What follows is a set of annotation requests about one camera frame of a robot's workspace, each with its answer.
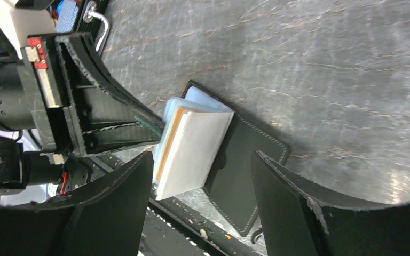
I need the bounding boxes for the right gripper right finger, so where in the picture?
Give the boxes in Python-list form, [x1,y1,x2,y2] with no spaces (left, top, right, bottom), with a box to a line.
[251,150,410,255]

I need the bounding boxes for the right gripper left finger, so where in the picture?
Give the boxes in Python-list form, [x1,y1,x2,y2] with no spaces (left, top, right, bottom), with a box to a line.
[0,151,153,255]

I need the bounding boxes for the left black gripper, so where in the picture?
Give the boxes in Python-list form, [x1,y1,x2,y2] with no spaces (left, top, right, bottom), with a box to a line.
[17,33,163,164]

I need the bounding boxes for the orange VIP card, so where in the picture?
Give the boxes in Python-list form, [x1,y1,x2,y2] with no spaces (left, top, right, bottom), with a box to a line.
[154,107,187,182]

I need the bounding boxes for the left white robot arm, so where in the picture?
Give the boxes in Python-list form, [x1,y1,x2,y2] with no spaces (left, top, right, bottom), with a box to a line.
[0,33,164,196]

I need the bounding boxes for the blue playing card deck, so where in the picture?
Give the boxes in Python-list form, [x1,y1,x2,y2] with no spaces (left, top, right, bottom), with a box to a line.
[56,0,79,33]

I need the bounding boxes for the black poker chip case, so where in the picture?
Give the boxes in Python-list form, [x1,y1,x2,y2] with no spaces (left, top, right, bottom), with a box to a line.
[49,0,111,54]

